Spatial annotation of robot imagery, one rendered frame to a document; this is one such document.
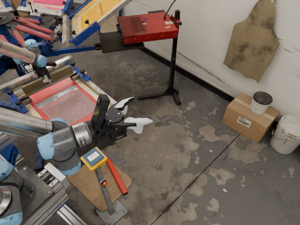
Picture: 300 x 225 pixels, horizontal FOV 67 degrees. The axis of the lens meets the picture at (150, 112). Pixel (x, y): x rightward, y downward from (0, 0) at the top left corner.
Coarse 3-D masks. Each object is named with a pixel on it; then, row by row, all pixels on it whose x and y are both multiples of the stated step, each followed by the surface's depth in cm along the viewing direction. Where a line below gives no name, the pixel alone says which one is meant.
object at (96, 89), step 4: (88, 80) 198; (88, 84) 195; (92, 84) 194; (92, 88) 193; (96, 88) 191; (16, 92) 187; (20, 92) 188; (96, 92) 191; (100, 92) 187; (104, 92) 187; (108, 96) 184; (112, 100) 181; (28, 112) 172
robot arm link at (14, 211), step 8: (0, 192) 74; (8, 192) 77; (16, 192) 83; (0, 200) 73; (8, 200) 75; (16, 200) 80; (0, 208) 73; (8, 208) 75; (16, 208) 78; (0, 216) 73; (8, 216) 75; (16, 216) 77; (0, 224) 73; (8, 224) 76; (16, 224) 78
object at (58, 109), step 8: (48, 88) 196; (32, 96) 189; (40, 96) 189; (48, 96) 189; (32, 104) 183; (48, 104) 183; (56, 104) 183; (64, 104) 183; (40, 112) 177; (48, 112) 177; (56, 112) 177; (64, 112) 177; (72, 112) 177; (48, 120) 171; (72, 120) 171; (80, 120) 171
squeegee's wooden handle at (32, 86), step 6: (66, 66) 187; (54, 72) 181; (60, 72) 184; (66, 72) 187; (72, 72) 192; (42, 78) 176; (54, 78) 183; (30, 84) 171; (36, 84) 174; (42, 84) 178; (24, 90) 170; (30, 90) 173
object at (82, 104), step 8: (64, 80) 204; (56, 88) 196; (64, 88) 196; (80, 88) 196; (64, 96) 189; (72, 96) 189; (80, 96) 189; (88, 96) 189; (72, 104) 183; (80, 104) 183; (88, 104) 183; (80, 112) 177; (88, 112) 177
